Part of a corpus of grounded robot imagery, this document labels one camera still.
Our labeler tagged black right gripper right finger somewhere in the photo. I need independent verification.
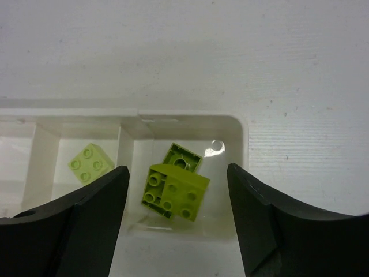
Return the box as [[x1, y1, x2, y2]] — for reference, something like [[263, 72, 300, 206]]
[[227, 163, 368, 276]]

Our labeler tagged light green lego brick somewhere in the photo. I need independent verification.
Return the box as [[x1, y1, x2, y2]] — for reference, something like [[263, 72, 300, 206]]
[[68, 143, 115, 185]]

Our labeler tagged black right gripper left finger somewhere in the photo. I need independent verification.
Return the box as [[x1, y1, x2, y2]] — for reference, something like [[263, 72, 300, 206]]
[[1, 166, 130, 276]]

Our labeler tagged white three-compartment tray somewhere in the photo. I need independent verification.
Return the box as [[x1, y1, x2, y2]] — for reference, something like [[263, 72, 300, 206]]
[[1, 99, 248, 276]]

